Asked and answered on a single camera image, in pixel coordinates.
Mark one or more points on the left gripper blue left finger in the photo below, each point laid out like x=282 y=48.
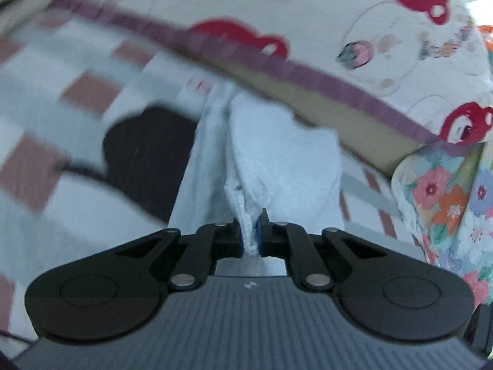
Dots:
x=202 y=251

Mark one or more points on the light grey printed t-shirt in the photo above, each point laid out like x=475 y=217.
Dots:
x=250 y=155

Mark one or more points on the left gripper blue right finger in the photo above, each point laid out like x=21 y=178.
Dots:
x=292 y=244

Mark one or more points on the checked happy dog rug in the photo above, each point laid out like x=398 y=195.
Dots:
x=106 y=137

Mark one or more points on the floral patchwork quilt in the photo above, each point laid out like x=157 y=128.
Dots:
x=444 y=190

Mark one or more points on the red bear print bedsheet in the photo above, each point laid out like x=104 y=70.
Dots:
x=357 y=52

